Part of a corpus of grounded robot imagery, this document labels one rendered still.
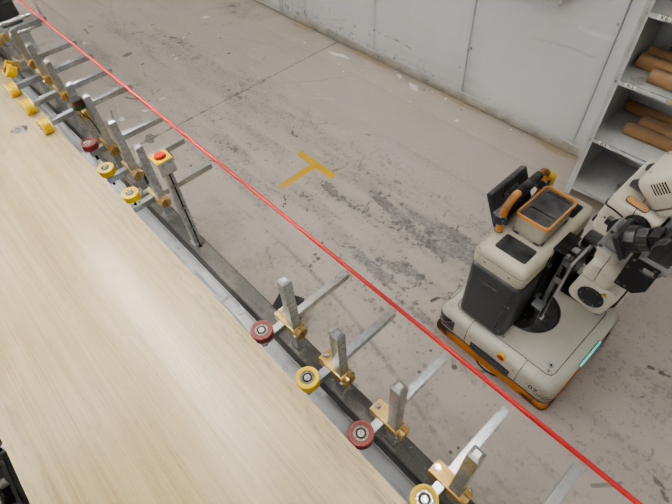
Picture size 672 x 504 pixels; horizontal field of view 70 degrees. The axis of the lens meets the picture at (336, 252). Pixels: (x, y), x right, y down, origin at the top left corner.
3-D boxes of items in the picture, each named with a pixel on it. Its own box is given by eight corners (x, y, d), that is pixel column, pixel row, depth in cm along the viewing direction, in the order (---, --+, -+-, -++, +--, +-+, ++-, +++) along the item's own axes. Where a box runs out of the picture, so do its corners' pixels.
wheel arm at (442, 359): (441, 356, 169) (442, 350, 166) (448, 362, 168) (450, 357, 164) (353, 443, 152) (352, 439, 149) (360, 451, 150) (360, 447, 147)
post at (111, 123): (149, 193, 253) (111, 116, 216) (152, 196, 252) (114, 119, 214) (143, 196, 252) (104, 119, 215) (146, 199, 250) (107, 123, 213)
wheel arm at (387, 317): (389, 313, 182) (389, 307, 178) (395, 318, 180) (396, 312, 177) (302, 389, 164) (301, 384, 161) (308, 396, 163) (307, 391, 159)
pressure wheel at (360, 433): (367, 461, 149) (367, 450, 140) (344, 450, 152) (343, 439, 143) (377, 438, 154) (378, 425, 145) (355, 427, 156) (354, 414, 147)
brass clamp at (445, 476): (438, 461, 150) (440, 456, 146) (473, 495, 144) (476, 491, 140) (425, 475, 148) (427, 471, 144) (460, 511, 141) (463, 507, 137)
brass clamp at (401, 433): (380, 402, 160) (381, 396, 156) (411, 431, 154) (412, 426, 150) (368, 415, 158) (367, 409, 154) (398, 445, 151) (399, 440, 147)
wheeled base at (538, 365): (432, 329, 263) (437, 304, 244) (501, 264, 288) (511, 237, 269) (540, 417, 230) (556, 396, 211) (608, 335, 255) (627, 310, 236)
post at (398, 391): (392, 435, 168) (399, 377, 130) (399, 442, 166) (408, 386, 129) (385, 442, 166) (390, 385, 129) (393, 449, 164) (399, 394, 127)
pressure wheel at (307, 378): (307, 406, 162) (304, 393, 153) (294, 389, 166) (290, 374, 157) (326, 392, 164) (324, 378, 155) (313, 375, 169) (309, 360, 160)
